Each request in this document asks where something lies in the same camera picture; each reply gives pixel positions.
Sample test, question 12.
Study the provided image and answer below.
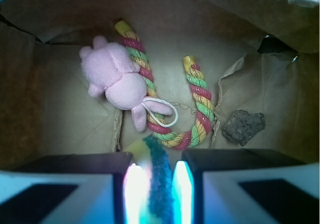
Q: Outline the brown paper bag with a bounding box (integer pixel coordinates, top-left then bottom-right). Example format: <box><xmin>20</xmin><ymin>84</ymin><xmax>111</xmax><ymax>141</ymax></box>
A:
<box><xmin>0</xmin><ymin>0</ymin><xmax>320</xmax><ymax>169</ymax></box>

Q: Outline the grey rock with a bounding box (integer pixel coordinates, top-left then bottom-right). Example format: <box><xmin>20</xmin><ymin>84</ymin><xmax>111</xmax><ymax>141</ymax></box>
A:
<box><xmin>222</xmin><ymin>110</ymin><xmax>266</xmax><ymax>147</ymax></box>

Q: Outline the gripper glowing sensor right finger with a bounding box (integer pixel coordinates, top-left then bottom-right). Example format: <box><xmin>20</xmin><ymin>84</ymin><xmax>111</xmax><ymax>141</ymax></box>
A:
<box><xmin>172</xmin><ymin>149</ymin><xmax>320</xmax><ymax>223</ymax></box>

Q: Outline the green and yellow sponge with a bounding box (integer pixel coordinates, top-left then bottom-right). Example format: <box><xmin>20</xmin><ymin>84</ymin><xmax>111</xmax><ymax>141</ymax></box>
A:
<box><xmin>124</xmin><ymin>135</ymin><xmax>174</xmax><ymax>223</ymax></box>

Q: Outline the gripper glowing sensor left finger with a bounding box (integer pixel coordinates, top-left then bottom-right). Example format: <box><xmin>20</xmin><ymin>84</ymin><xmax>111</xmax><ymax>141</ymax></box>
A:
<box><xmin>0</xmin><ymin>152</ymin><xmax>147</xmax><ymax>223</ymax></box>

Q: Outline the multicolour twisted rope toy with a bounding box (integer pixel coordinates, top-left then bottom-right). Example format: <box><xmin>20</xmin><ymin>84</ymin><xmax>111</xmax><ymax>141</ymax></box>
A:
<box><xmin>114</xmin><ymin>20</ymin><xmax>215</xmax><ymax>150</ymax></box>

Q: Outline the pink plush bunny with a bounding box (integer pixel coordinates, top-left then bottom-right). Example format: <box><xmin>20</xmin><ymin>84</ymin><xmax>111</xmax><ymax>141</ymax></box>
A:
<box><xmin>79</xmin><ymin>36</ymin><xmax>179</xmax><ymax>132</ymax></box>

